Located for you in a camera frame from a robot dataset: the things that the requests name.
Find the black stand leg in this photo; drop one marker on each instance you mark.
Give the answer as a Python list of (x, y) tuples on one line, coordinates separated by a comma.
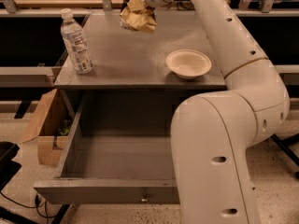
[(284, 144)]

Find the grey cabinet counter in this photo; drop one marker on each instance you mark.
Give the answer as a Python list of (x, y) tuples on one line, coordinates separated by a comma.
[(130, 81)]

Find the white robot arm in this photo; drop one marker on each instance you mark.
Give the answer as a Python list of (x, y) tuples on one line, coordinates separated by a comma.
[(211, 132)]

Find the brown cardboard box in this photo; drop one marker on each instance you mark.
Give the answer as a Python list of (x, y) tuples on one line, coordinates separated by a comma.
[(49, 125)]

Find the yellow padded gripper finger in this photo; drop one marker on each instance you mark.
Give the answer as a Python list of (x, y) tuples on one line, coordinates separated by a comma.
[(147, 22)]

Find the grey open top drawer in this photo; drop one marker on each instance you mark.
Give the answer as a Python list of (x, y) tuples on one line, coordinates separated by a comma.
[(117, 152)]

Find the brown chip bag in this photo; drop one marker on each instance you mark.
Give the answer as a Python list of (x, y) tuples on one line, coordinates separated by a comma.
[(129, 19)]

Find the white paper bowl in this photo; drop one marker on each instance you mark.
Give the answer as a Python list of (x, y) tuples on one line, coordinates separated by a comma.
[(188, 63)]

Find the clear plastic water bottle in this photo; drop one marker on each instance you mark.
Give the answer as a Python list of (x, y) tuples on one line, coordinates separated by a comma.
[(75, 43)]

